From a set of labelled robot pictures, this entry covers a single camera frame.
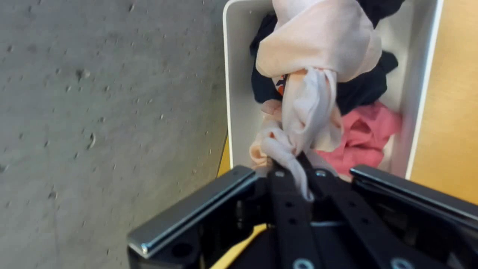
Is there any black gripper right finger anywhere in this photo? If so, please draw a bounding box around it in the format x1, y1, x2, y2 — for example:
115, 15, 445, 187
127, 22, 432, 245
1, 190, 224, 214
297, 154, 478, 269

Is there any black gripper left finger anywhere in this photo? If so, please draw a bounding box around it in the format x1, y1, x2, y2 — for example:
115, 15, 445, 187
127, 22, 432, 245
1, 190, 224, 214
125, 164, 320, 269

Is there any peach shirt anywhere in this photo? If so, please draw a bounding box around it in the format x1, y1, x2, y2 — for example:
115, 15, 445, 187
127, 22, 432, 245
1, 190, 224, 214
248, 0, 385, 203

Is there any white plastic basket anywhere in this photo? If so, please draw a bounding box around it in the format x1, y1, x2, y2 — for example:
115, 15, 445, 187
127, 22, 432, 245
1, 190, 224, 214
221, 0, 445, 181

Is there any pink cloth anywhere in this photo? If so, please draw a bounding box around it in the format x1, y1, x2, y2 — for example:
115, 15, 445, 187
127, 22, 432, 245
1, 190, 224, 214
315, 101, 403, 176

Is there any black cloth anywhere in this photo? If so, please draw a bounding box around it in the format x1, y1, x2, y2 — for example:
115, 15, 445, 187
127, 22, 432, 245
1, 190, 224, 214
248, 0, 408, 116

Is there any grey concrete pillar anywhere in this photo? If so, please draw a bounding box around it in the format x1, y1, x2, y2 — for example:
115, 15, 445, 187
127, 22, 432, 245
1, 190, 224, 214
0, 0, 230, 269

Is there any yellow cable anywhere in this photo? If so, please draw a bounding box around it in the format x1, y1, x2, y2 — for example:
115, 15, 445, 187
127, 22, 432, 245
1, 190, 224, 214
210, 223, 270, 269

